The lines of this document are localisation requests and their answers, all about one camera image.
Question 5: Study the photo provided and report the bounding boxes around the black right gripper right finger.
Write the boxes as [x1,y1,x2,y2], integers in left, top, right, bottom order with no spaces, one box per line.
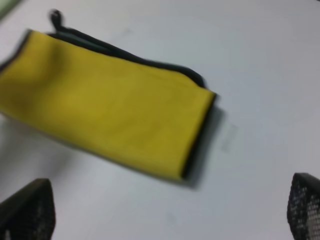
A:
[286,172,320,240]

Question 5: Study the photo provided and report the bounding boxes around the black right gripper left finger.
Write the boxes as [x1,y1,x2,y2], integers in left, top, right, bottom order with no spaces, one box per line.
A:
[0,178,56,240]

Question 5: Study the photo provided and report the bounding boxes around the yellow towel with black trim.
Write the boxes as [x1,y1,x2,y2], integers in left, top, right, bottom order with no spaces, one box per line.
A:
[0,10,217,182]

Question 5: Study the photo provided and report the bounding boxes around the light green plastic tray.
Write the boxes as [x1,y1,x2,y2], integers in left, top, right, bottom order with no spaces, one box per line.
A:
[0,0,22,20]

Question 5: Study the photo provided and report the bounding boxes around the clear tape strip on table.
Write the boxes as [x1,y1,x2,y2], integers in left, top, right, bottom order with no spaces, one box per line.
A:
[221,124,239,153]

